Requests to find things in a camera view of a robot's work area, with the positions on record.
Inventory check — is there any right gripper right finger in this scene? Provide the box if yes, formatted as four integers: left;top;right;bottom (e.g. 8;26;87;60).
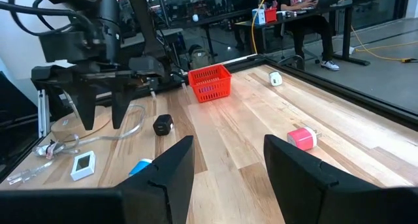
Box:
263;135;391;224

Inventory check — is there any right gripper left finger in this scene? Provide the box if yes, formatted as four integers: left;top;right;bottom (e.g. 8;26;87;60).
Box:
117;135;196;224

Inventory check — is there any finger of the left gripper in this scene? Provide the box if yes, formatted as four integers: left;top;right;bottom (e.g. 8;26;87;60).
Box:
67;83;99;131
110;83;140;129

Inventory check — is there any blue and white charger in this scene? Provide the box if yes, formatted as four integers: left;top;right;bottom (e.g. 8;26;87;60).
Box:
128;157;153;178

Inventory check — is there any black USB wall charger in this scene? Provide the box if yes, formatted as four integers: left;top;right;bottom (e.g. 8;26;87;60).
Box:
152;114;175;136

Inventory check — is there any white rectangular box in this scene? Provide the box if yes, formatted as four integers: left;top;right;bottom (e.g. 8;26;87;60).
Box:
70;150;97;182

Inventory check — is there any white USB wall charger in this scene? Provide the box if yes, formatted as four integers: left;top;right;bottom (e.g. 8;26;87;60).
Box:
268;71;283;87

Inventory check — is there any black office desk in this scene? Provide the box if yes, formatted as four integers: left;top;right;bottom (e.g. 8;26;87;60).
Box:
233;0;372;67

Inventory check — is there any pink and white charger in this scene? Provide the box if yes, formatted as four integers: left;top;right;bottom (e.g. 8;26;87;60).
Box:
286;126;323;152

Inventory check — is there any grey backpack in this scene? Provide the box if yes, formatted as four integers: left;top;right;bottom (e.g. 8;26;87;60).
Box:
189;44;213;70

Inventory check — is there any red plastic basket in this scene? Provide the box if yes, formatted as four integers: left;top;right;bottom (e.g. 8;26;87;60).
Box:
187;63;233;104

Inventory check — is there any person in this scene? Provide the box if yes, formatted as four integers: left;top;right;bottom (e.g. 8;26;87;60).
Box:
280;0;340;71

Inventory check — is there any blue and white carton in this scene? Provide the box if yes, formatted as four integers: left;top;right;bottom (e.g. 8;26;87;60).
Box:
251;7;266;25

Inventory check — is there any red desk container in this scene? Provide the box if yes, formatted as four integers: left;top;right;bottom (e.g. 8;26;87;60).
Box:
264;7;278;24

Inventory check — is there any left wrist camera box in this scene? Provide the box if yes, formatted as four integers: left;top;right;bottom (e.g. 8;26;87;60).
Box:
38;31;99;64

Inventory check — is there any silver aluminium bracket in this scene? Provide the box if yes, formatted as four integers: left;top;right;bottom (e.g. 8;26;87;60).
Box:
37;89;50;138

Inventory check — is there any clear plastic cable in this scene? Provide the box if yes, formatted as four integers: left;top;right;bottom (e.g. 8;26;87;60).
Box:
6;103;147;185

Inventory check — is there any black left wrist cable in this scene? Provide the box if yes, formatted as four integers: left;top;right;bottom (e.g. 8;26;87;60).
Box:
0;0;99;35

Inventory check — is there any yellow cable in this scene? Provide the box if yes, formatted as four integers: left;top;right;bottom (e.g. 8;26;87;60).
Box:
250;0;418;63

